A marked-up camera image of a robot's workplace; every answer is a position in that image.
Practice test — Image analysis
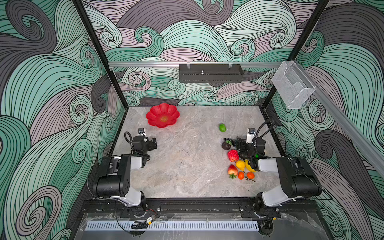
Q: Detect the yellow lemon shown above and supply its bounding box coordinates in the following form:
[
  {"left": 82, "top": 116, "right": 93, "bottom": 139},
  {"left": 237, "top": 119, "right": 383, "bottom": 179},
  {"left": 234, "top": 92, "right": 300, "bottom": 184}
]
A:
[{"left": 236, "top": 160, "right": 246, "bottom": 172}]

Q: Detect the red flower-shaped fruit bowl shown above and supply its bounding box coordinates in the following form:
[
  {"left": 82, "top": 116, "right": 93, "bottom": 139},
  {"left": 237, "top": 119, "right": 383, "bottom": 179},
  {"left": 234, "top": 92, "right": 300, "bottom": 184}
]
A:
[{"left": 146, "top": 103, "right": 180, "bottom": 128}]

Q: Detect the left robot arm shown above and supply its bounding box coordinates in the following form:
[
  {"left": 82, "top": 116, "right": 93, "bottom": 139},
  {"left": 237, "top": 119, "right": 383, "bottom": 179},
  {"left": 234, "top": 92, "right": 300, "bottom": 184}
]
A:
[{"left": 90, "top": 132, "right": 158, "bottom": 209}]

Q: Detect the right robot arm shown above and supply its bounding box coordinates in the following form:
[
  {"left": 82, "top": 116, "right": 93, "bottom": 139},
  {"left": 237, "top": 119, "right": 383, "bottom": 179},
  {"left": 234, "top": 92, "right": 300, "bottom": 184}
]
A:
[{"left": 234, "top": 137, "right": 322, "bottom": 210}]

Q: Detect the green lime fruit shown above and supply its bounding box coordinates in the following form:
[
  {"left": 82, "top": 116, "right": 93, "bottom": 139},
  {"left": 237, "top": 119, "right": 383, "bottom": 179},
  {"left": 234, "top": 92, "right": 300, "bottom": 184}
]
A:
[{"left": 219, "top": 124, "right": 227, "bottom": 132}]

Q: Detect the black grape bunch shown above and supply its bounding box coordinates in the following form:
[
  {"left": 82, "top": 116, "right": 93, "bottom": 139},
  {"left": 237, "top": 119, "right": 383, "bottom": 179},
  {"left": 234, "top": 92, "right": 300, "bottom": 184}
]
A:
[{"left": 224, "top": 137, "right": 247, "bottom": 152}]

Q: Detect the dark purple mangosteen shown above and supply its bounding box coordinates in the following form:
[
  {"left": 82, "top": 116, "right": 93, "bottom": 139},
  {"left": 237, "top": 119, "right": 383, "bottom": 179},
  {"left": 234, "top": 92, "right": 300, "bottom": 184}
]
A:
[{"left": 222, "top": 141, "right": 232, "bottom": 151}]

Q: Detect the orange cherry tomato right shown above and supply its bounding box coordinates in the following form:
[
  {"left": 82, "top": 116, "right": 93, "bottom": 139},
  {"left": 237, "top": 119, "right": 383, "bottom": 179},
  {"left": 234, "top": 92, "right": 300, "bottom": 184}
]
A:
[{"left": 246, "top": 172, "right": 255, "bottom": 180}]

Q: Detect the orange cherry tomato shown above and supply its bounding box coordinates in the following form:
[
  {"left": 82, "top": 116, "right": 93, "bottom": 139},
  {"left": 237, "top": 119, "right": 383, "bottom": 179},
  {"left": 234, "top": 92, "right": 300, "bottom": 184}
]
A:
[
  {"left": 238, "top": 172, "right": 245, "bottom": 180},
  {"left": 246, "top": 172, "right": 255, "bottom": 180}
]

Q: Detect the orange cherry tomato left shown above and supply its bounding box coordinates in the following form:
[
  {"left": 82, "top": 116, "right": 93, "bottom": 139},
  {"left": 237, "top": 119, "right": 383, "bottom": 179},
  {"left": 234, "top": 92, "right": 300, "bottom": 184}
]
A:
[{"left": 238, "top": 172, "right": 245, "bottom": 180}]

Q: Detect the red yellow apple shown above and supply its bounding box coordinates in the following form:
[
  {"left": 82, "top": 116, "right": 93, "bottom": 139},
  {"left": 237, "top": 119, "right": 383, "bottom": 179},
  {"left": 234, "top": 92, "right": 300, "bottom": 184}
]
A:
[{"left": 228, "top": 165, "right": 238, "bottom": 179}]

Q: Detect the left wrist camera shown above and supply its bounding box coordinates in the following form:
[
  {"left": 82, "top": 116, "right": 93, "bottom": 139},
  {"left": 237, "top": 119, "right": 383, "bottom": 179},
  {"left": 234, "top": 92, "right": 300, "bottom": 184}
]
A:
[{"left": 138, "top": 128, "right": 146, "bottom": 136}]

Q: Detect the clear plastic wall bin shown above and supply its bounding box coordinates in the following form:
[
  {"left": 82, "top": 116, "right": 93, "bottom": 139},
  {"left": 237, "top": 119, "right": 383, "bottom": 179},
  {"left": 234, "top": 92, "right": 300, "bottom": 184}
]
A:
[{"left": 272, "top": 61, "right": 316, "bottom": 110}]

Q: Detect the aluminium rail back wall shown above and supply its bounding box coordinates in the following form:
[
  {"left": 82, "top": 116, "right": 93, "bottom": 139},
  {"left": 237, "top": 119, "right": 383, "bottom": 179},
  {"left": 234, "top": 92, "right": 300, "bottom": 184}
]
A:
[{"left": 108, "top": 61, "right": 282, "bottom": 68}]

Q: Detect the aluminium rail wall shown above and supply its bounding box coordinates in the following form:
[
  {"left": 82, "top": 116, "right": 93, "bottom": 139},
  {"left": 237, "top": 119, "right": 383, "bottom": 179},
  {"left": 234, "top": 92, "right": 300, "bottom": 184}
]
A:
[
  {"left": 294, "top": 62, "right": 384, "bottom": 176},
  {"left": 108, "top": 61, "right": 282, "bottom": 68}
]

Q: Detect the black perforated wall tray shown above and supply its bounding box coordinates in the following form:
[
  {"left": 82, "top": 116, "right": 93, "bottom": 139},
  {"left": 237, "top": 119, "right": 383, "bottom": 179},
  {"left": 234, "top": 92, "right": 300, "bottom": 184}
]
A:
[{"left": 179, "top": 65, "right": 244, "bottom": 86}]

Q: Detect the white slotted cable duct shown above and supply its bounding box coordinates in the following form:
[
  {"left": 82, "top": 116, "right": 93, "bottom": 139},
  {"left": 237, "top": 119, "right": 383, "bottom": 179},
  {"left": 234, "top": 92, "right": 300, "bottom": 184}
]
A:
[{"left": 85, "top": 220, "right": 259, "bottom": 232}]

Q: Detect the aluminium rail right wall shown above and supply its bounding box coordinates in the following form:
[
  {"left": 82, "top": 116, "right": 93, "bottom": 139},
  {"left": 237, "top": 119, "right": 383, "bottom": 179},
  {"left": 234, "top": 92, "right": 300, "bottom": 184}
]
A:
[{"left": 294, "top": 62, "right": 384, "bottom": 176}]

